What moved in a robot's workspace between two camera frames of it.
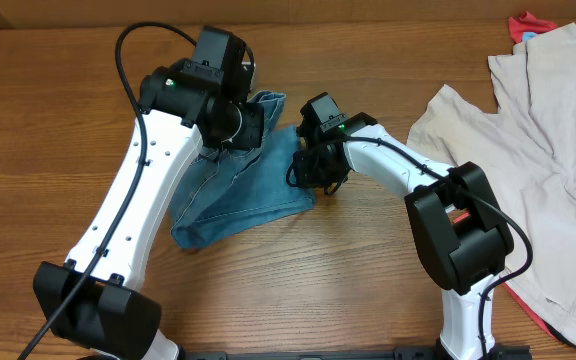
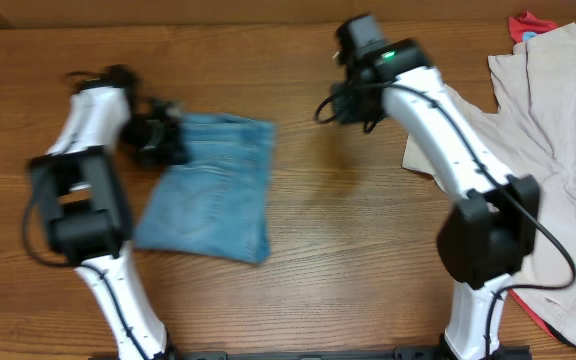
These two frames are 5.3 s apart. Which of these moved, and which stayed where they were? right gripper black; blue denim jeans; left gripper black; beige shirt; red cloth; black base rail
Moved: right gripper black; left gripper black; blue denim jeans
Stayed: black base rail; beige shirt; red cloth
